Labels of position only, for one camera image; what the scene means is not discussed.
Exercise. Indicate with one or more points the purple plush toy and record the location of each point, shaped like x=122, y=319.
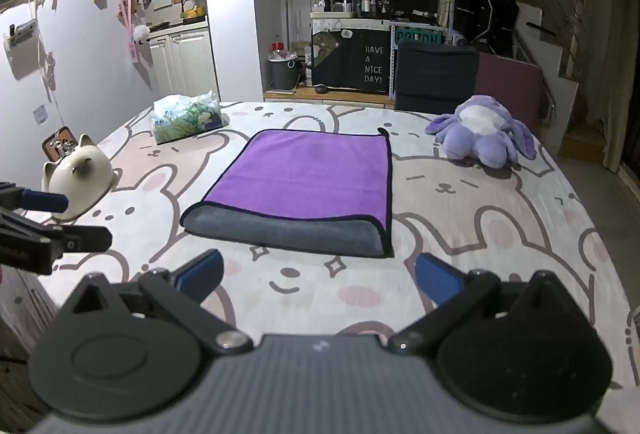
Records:
x=481, y=132

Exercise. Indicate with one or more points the bunny printed blanket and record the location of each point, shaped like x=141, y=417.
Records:
x=500, y=224

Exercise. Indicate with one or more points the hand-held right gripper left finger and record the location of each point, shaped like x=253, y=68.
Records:
x=202, y=270

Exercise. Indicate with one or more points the black jacket with white trim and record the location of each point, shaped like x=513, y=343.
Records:
x=484, y=3

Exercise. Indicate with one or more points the grey trash bin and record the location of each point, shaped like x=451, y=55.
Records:
x=282, y=72

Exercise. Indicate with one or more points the black cabinet with white lettering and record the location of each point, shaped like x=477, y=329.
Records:
x=357, y=58

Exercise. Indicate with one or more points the pink hanging ribbon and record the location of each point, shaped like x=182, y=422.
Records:
x=131, y=8

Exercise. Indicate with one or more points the white kitchen cabinet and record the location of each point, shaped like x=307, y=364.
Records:
x=185, y=58

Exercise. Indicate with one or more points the purple and grey towel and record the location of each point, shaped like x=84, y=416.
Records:
x=305, y=174

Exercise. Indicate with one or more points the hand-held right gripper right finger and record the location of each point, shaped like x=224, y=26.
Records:
x=436, y=283

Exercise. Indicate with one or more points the staircase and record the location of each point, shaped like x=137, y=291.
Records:
x=555, y=43

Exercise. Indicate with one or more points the small framed picture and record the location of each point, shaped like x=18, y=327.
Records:
x=59, y=141

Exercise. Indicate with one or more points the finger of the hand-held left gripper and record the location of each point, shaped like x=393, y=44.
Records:
x=75, y=239
x=47, y=202

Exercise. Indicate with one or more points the cream cat-shaped ceramic figure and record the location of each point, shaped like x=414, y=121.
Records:
x=80, y=181

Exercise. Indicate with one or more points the purple board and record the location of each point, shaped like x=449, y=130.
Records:
x=510, y=86

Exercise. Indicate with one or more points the dark blue chair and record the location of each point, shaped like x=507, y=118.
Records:
x=434, y=76

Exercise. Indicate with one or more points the printed tissue pack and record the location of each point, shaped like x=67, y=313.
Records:
x=186, y=117

